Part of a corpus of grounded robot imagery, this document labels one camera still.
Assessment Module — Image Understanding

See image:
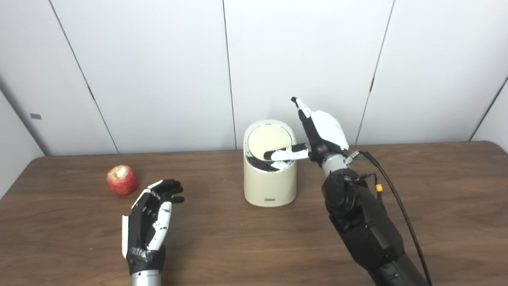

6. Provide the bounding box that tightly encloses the round cream bin lid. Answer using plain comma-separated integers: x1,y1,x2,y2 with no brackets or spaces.
248,124,293,161

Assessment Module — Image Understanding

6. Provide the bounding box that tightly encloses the cream-colored bin body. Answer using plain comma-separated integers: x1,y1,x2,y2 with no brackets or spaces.
243,120,297,207

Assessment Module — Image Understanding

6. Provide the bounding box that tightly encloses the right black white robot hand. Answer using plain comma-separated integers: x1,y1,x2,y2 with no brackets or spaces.
264,97,350,170

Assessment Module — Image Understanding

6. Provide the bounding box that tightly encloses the thin cable yellow connector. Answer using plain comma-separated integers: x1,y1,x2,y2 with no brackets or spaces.
349,173,385,199

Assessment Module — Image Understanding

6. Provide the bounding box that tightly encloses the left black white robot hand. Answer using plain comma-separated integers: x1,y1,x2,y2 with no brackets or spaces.
121,179,185,274

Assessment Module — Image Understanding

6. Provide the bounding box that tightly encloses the black bin liner bag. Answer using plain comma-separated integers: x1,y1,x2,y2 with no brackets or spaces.
247,155,296,172

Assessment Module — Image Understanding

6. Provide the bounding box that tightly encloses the red apple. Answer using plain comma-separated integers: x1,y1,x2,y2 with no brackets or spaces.
106,165,138,196

